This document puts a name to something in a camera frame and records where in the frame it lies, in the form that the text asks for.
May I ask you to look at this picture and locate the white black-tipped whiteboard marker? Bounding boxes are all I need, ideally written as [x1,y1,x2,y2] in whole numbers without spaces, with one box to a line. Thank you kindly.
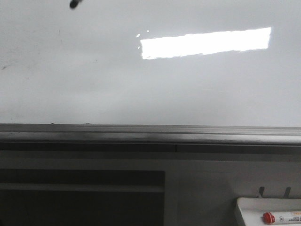
[69,0,82,9]

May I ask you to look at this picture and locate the white whiteboard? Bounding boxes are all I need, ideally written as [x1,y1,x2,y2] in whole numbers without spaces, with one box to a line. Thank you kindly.
[0,0,301,127]

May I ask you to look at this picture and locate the grey aluminium whiteboard ledge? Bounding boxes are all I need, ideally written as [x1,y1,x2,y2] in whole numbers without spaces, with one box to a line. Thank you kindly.
[0,123,301,145]

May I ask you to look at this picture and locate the red-capped whiteboard marker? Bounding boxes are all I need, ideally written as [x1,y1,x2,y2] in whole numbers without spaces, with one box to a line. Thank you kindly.
[262,211,301,225]

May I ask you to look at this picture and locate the left metal tray hook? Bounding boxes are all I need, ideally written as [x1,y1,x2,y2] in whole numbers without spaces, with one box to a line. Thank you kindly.
[258,186,265,198]

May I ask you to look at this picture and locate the metal tray hook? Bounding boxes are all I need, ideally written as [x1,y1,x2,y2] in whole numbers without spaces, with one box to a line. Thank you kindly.
[258,186,265,198]
[284,187,291,199]

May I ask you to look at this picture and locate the white marker tray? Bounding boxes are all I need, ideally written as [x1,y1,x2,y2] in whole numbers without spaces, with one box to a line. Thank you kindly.
[235,198,301,226]

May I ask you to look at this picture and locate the right metal tray hook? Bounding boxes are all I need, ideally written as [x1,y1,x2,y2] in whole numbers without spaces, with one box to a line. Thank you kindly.
[284,187,291,199]

